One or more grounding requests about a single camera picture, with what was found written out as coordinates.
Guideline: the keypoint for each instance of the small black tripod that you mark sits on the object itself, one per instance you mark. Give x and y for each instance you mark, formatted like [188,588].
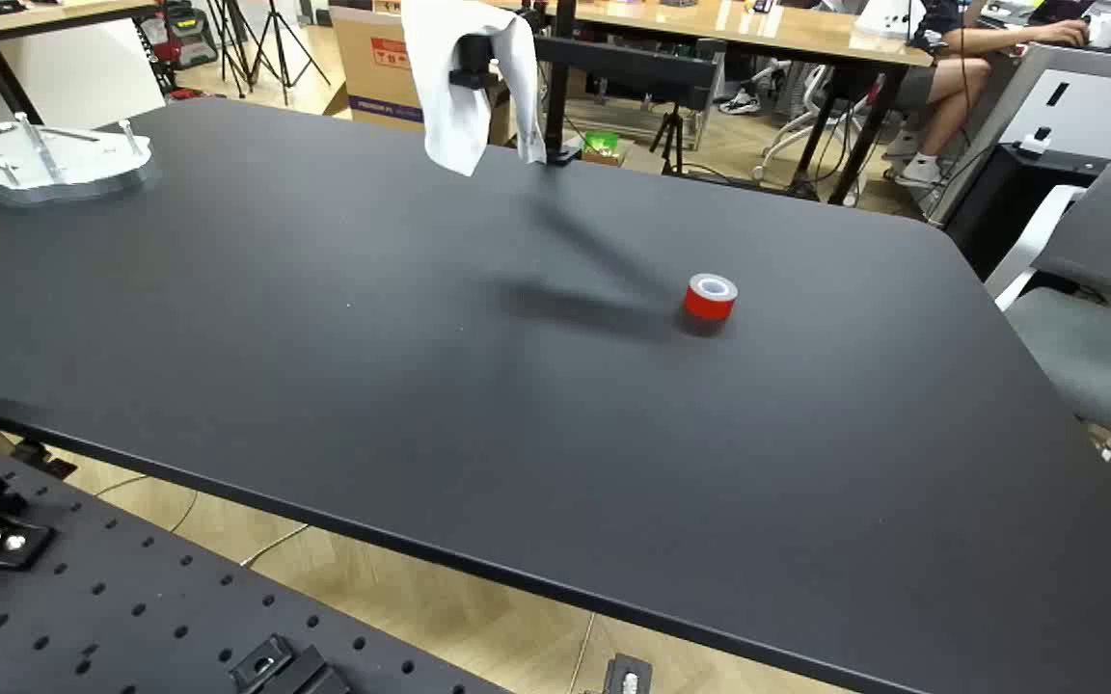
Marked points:
[673,137]

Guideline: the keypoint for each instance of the long wooden table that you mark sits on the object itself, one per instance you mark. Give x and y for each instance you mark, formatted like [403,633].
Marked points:
[760,32]

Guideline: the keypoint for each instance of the clear plastic bag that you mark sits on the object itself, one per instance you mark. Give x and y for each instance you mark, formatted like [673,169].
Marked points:
[57,158]

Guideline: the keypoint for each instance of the grey office chair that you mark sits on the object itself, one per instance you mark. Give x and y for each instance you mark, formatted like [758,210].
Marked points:
[1109,349]

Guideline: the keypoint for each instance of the white cloth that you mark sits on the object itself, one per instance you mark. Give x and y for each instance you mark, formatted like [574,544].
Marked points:
[457,131]

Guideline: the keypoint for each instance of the white panel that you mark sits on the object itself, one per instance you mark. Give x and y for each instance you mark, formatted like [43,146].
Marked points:
[77,71]

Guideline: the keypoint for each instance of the cardboard box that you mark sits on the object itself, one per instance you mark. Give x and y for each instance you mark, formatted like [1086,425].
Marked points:
[373,62]

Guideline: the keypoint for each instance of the tall black tripod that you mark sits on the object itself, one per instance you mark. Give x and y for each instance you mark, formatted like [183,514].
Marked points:
[276,39]

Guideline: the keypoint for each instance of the seated person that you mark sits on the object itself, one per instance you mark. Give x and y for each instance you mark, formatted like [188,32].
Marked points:
[954,79]

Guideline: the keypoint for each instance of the black stand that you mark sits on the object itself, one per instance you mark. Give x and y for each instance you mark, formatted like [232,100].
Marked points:
[562,79]

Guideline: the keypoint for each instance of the green packet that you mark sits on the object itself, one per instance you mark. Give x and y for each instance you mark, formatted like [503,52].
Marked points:
[605,149]

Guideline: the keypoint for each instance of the red tape roll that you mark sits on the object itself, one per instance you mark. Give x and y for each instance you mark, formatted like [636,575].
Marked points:
[708,307]

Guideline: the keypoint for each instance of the grey cabinet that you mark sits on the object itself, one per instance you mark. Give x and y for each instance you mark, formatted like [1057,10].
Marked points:
[1096,110]

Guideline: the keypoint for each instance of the black perforated mounting board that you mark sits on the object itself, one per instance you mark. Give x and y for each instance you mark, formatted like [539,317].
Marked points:
[132,603]

